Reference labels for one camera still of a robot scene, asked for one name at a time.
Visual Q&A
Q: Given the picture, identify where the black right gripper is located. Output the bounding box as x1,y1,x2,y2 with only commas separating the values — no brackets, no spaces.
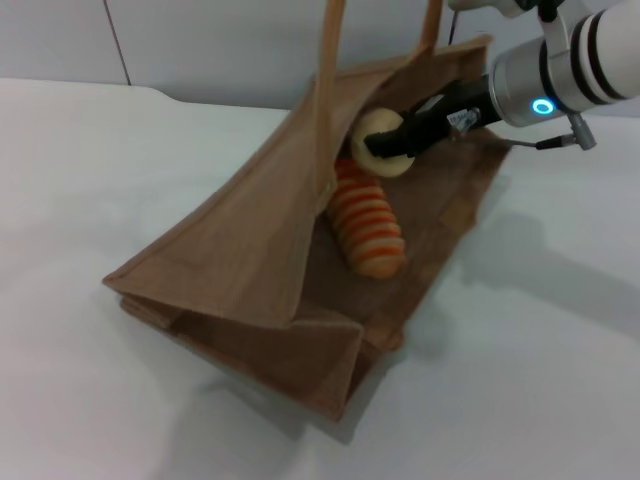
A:
364,74,501,161

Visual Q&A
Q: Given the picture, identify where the round pale egg yolk pastry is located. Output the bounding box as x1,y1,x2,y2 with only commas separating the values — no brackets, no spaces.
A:
351,107,415,180

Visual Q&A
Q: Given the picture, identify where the orange striped bread loaf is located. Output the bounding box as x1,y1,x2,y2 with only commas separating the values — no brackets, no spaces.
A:
325,159,405,279

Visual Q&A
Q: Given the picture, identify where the brown jute tote bag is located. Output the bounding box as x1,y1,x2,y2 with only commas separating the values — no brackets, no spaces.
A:
102,0,514,421

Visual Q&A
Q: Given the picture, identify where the right arm cable with plug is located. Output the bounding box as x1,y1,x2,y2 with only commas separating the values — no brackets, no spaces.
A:
504,113,599,151

